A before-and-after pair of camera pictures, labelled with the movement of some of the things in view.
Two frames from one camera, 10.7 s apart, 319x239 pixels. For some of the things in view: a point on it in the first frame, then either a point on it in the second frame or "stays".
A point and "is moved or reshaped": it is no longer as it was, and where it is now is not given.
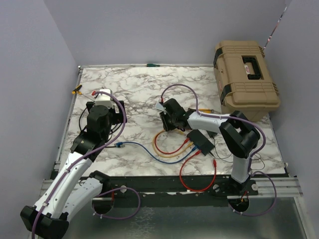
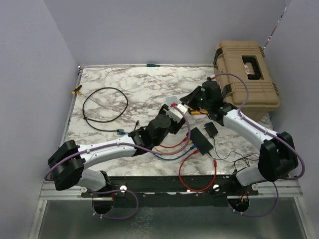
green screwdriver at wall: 152,65 stays
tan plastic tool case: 243,82 stays
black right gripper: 164,115 → 190,99
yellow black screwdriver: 77,90 stays
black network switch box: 202,142 stays
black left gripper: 120,115 → 176,126
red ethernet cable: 197,153 stays
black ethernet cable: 79,124 → 120,130
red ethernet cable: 186,141 is moved or reshaped
